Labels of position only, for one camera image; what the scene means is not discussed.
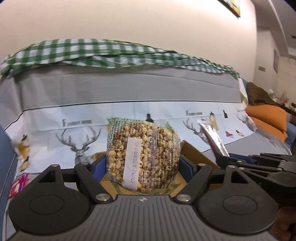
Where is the green checkered cloth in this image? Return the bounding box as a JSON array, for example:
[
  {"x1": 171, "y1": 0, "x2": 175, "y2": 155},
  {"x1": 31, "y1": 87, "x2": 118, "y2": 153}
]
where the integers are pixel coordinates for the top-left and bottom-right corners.
[{"x1": 1, "y1": 39, "x2": 240, "y2": 79}]

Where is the round puffed grain cake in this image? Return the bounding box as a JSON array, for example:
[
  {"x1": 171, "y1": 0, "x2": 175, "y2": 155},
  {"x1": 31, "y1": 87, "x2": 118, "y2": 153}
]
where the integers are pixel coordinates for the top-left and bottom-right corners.
[{"x1": 106, "y1": 117, "x2": 181, "y2": 190}]

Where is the brown cardboard box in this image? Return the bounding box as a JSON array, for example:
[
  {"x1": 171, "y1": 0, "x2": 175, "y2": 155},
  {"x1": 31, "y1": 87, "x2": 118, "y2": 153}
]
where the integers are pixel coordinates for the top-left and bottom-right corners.
[{"x1": 94, "y1": 141, "x2": 219, "y2": 198}]

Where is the framed wall picture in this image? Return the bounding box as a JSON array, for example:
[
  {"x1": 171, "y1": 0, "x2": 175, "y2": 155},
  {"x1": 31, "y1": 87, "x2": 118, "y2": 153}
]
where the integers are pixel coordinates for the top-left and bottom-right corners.
[{"x1": 219, "y1": 0, "x2": 240, "y2": 18}]

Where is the silver stick sachet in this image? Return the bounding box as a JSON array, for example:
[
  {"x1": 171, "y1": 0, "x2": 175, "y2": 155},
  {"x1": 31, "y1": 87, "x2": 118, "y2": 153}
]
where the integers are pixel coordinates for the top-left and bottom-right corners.
[{"x1": 199, "y1": 120, "x2": 230, "y2": 157}]

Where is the orange cushion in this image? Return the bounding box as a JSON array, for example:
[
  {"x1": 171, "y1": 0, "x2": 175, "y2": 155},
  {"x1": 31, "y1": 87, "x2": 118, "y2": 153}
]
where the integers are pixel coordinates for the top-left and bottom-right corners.
[
  {"x1": 245, "y1": 104, "x2": 287, "y2": 132},
  {"x1": 251, "y1": 117, "x2": 287, "y2": 142}
]

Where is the small framed picture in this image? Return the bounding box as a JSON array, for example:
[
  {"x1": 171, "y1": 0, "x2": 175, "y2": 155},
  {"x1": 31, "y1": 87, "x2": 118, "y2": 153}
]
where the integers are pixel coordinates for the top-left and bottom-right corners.
[{"x1": 273, "y1": 49, "x2": 279, "y2": 73}]

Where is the brown blanket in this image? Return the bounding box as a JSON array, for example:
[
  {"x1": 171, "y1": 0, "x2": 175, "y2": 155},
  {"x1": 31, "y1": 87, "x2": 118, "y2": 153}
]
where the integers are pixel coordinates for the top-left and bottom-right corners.
[{"x1": 246, "y1": 82, "x2": 279, "y2": 106}]

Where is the person left hand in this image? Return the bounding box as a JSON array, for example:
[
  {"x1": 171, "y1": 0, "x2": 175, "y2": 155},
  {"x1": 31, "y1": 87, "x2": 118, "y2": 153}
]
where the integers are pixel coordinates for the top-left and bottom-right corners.
[{"x1": 270, "y1": 206, "x2": 295, "y2": 241}]

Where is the red peanut snack bag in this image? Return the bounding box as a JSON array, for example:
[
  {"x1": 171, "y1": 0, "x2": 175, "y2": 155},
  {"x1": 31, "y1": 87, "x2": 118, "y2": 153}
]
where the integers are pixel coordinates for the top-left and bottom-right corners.
[{"x1": 8, "y1": 173, "x2": 30, "y2": 199}]

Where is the grey deer print cloth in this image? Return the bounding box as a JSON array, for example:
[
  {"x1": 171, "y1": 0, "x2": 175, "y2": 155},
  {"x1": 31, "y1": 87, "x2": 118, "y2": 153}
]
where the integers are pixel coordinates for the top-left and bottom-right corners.
[{"x1": 0, "y1": 62, "x2": 293, "y2": 241}]

